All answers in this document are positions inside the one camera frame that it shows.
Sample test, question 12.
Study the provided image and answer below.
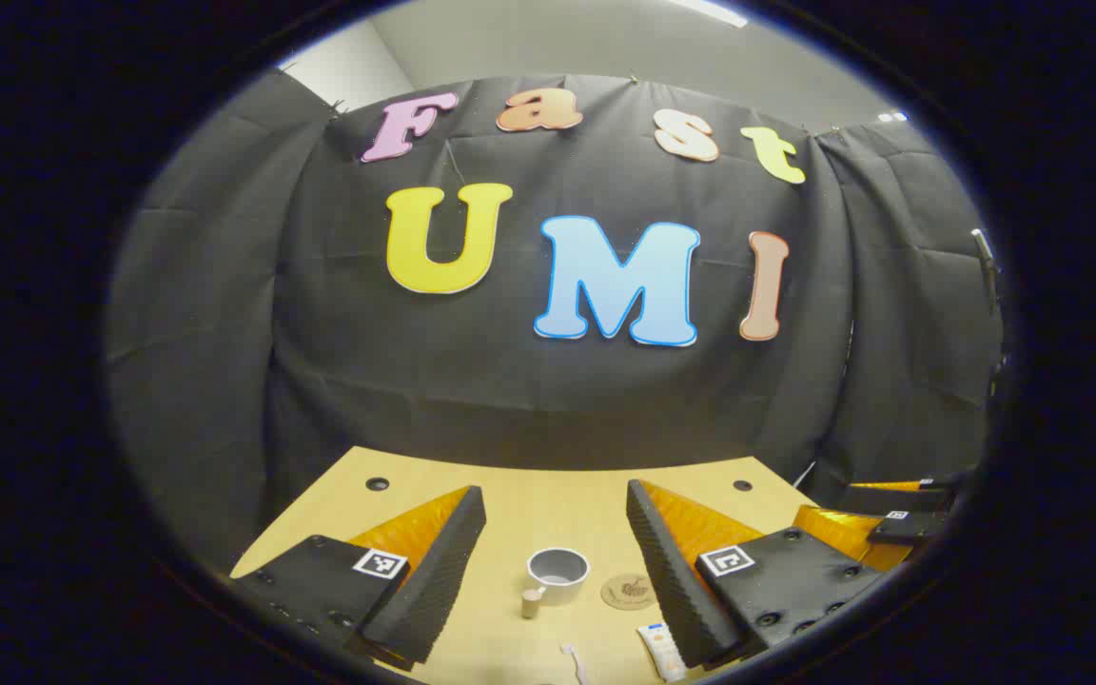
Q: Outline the round cork coaster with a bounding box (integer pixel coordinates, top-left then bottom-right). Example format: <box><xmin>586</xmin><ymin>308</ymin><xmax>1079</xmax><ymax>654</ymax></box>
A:
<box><xmin>600</xmin><ymin>573</ymin><xmax>660</xmax><ymax>611</ymax></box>

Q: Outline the wooden desktop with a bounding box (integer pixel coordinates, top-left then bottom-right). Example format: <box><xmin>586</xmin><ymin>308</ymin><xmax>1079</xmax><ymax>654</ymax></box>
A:
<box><xmin>229</xmin><ymin>445</ymin><xmax>891</xmax><ymax>685</ymax></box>

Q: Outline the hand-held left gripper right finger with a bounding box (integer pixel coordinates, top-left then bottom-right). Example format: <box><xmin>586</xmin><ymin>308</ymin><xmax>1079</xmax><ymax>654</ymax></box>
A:
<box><xmin>624</xmin><ymin>479</ymin><xmax>893</xmax><ymax>671</ymax></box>

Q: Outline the white toothpaste tube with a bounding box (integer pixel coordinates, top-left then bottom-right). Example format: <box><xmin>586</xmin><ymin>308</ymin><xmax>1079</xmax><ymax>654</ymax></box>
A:
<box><xmin>636</xmin><ymin>623</ymin><xmax>689</xmax><ymax>683</ymax></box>

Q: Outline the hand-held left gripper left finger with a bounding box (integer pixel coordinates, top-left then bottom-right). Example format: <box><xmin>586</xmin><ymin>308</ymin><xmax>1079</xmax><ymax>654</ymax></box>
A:
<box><xmin>229</xmin><ymin>485</ymin><xmax>488</xmax><ymax>667</ymax></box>

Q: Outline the white cup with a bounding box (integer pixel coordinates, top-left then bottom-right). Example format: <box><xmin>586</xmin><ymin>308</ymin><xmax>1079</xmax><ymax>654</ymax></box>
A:
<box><xmin>521</xmin><ymin>548</ymin><xmax>591</xmax><ymax>619</ymax></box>

